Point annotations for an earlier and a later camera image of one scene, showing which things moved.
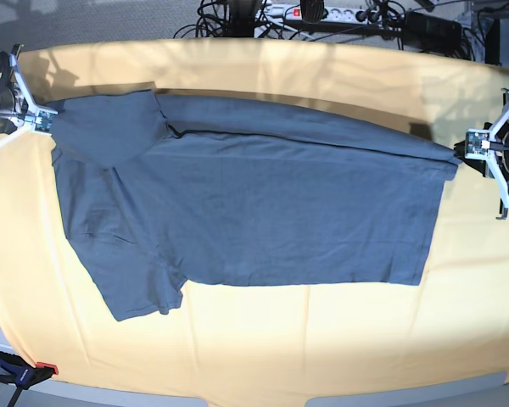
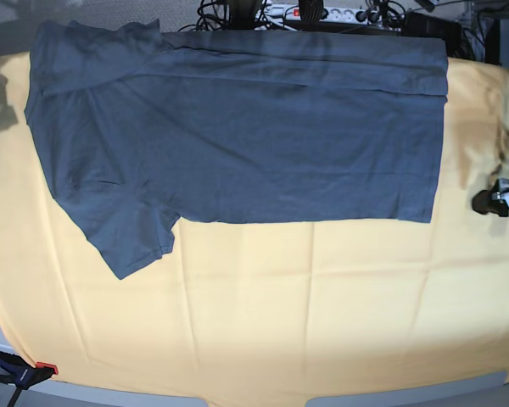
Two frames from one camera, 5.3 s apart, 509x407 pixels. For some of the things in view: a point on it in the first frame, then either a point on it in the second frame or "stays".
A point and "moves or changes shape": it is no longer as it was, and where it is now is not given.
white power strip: x=337 y=13 stays
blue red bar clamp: x=16 y=370 stays
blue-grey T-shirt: x=165 y=192 moves or changes shape
